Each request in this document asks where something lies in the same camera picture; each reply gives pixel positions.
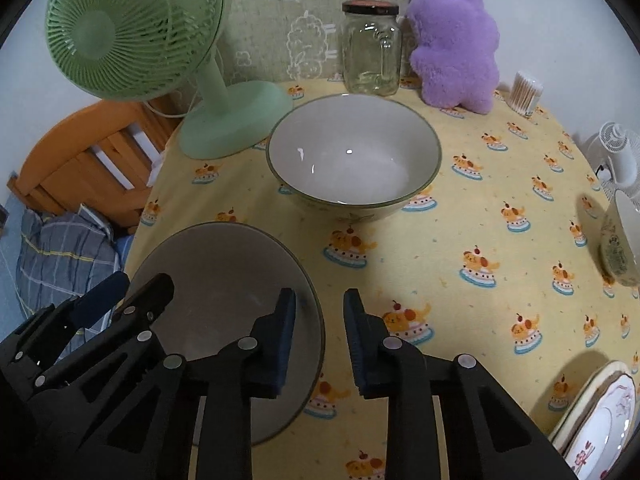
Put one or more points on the glass jar with dark lid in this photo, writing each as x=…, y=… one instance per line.
x=370, y=50

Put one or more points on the white plate with red pattern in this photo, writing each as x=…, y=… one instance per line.
x=605, y=435

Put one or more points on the yellow printed tablecloth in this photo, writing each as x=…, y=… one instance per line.
x=450, y=185

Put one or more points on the cream bowl with floral outside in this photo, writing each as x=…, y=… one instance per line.
x=215, y=270
x=350, y=160

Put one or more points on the blue checked bed sheet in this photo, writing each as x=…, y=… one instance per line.
x=122, y=251

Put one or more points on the cream bowl with green pattern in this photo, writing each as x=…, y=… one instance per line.
x=620, y=250

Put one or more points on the white desk fan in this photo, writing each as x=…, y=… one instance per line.
x=622, y=160

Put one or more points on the grey plaid pillow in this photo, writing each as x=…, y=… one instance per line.
x=60, y=255

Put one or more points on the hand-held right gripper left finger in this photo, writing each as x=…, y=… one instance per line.
x=285, y=340

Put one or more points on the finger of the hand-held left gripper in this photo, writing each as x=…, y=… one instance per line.
x=145, y=305
x=100, y=300

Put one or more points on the green desk fan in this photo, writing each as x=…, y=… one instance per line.
x=125, y=25

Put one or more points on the wooden bed headboard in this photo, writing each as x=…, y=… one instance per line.
x=75, y=160

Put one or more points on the green printed wall panel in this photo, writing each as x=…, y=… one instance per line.
x=280, y=5

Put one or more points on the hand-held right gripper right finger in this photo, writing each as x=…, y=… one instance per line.
x=357, y=345

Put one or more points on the cotton swab container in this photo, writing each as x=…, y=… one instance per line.
x=525, y=92

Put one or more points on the purple plush toy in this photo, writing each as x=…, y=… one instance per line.
x=450, y=50

